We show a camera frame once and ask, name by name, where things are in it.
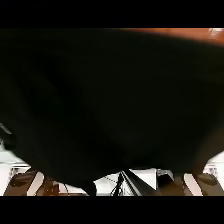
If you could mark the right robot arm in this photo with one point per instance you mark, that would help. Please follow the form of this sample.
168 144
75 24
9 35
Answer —
207 181

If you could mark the black garment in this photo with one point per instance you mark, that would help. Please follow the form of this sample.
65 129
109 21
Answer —
110 100

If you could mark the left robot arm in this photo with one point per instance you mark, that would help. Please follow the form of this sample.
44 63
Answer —
20 180

